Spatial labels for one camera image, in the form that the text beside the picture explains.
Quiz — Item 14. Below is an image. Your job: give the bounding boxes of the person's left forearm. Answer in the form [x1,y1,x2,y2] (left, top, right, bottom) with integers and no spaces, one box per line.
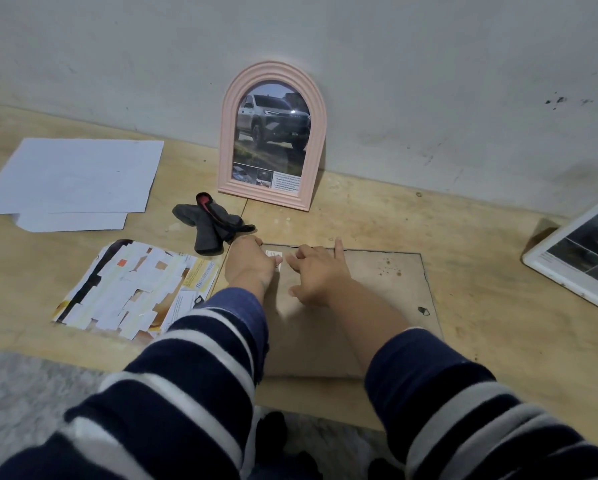
[0,288,270,480]

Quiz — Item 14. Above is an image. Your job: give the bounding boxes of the black cleaning cloth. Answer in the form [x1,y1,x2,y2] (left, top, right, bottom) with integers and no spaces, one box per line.
[172,192,256,257]

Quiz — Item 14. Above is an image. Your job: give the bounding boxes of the person's black shoe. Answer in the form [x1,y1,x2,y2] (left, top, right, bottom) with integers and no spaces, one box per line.
[288,450,324,480]
[254,411,288,465]

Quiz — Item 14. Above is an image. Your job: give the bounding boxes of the person's right forearm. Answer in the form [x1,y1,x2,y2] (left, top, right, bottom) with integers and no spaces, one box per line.
[326,279,598,480]

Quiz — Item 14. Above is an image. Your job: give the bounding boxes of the white paper sheets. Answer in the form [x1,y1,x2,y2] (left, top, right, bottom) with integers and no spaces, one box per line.
[0,138,165,215]

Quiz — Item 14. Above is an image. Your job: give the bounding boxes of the brown rectangular backing board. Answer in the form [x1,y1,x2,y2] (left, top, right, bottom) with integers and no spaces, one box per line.
[214,244,442,378]

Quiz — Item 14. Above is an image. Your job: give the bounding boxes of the white rectangular photo frame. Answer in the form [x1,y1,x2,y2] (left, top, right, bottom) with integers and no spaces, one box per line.
[522,190,598,313]

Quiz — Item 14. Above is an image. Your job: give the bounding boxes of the cut-up car brochure page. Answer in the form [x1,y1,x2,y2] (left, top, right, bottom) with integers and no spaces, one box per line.
[52,239,190,341]

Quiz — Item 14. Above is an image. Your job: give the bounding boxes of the grey rectangular photo frame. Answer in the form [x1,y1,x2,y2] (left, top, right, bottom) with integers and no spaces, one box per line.
[214,243,444,379]

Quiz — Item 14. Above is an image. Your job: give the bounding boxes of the cut brochure pages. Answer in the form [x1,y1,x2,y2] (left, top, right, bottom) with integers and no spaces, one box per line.
[148,254,221,341]

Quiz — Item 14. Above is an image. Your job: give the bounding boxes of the pink arched photo frame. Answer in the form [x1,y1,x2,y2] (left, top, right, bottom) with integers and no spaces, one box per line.
[216,61,328,212]

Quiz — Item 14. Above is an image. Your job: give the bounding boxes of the double-sided arched brochure picture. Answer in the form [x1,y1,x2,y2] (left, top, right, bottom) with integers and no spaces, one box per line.
[231,82,312,195]

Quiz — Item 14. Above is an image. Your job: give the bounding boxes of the black stool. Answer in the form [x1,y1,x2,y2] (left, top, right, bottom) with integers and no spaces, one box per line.
[368,458,405,480]

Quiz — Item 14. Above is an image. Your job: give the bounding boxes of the person's right hand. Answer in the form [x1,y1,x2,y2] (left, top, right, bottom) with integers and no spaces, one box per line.
[285,238,352,308]

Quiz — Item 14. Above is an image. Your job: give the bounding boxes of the person's left hand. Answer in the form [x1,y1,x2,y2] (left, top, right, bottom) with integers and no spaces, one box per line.
[224,235,284,303]

